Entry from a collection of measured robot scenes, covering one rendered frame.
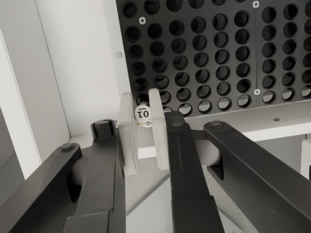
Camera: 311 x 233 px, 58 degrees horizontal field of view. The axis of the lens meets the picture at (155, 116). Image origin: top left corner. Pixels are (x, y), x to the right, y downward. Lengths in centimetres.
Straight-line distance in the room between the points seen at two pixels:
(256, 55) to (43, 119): 19
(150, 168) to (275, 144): 86
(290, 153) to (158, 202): 96
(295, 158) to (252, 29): 27
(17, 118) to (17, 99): 2
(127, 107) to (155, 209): 124
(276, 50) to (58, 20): 21
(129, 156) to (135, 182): 120
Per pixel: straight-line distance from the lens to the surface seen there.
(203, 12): 24
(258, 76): 26
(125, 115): 16
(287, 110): 34
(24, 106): 24
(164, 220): 144
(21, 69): 25
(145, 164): 130
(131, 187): 136
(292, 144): 48
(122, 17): 24
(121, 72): 30
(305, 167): 42
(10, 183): 72
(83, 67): 31
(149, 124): 24
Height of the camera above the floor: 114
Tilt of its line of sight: 70 degrees down
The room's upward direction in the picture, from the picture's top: 169 degrees clockwise
